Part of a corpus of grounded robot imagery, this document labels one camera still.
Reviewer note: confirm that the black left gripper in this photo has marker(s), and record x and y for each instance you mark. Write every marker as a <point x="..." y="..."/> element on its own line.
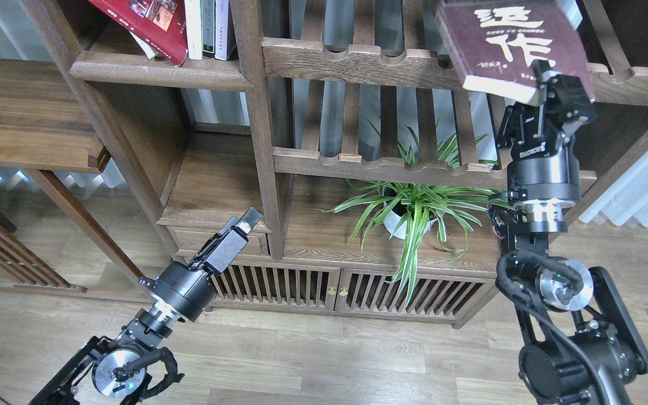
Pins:
<point x="185" y="288"/>

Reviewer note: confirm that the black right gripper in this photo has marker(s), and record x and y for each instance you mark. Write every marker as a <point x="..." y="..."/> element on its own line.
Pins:
<point x="543" y="176"/>

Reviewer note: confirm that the dark maroon large book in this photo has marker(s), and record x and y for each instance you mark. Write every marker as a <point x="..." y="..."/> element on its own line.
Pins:
<point x="492" y="45"/>

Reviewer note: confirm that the yellow green book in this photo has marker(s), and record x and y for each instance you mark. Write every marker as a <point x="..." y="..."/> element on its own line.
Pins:
<point x="149" y="52"/>

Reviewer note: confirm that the red paperback book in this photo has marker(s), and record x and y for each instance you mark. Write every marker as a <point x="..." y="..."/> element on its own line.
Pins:
<point x="161" y="24"/>

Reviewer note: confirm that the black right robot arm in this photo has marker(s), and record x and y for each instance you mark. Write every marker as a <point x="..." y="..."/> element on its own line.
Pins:
<point x="580" y="343"/>

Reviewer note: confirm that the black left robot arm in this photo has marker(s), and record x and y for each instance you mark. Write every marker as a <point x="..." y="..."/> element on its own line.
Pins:
<point x="133" y="366"/>

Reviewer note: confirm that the wooden bookshelf unit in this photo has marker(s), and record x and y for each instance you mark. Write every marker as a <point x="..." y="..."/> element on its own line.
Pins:
<point x="317" y="91"/>

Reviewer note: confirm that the white plant pot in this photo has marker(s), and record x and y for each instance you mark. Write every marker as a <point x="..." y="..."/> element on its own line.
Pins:
<point x="394" y="216"/>

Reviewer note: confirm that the green spider plant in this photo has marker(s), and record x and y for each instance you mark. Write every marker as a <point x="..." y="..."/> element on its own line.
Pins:
<point x="431" y="203"/>

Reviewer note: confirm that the lilac upright book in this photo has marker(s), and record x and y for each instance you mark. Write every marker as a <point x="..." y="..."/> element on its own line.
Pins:
<point x="224" y="34"/>

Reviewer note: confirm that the dark grey upright book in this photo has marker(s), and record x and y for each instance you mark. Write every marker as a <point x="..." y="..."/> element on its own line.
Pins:
<point x="207" y="27"/>

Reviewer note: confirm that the white upright book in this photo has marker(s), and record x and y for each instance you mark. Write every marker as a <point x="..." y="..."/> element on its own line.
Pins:
<point x="194" y="25"/>

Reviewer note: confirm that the wooden side table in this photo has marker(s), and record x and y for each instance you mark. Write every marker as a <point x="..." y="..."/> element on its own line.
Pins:
<point x="43" y="130"/>

